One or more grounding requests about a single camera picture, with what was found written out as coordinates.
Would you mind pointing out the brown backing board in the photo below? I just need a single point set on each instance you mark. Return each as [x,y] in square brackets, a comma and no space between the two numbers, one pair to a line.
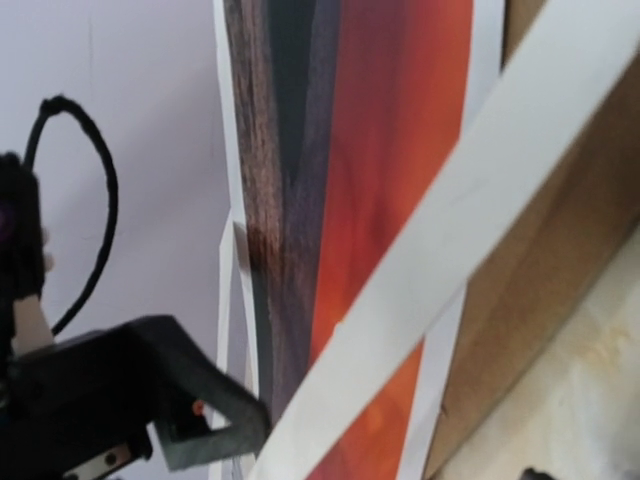
[526,289]

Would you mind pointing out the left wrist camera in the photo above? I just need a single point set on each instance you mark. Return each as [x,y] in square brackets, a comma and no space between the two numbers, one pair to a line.
[24,327]

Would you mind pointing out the white mat board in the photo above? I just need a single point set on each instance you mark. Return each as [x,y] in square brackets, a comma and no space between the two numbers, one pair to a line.
[569,61]

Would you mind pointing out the red and dark photo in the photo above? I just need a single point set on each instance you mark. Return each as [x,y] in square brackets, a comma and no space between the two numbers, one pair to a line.
[339,114]

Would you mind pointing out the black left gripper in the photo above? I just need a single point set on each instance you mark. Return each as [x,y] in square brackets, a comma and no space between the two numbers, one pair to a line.
[80,409]

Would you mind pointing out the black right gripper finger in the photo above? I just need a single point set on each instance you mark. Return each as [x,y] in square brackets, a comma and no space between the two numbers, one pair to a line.
[533,474]

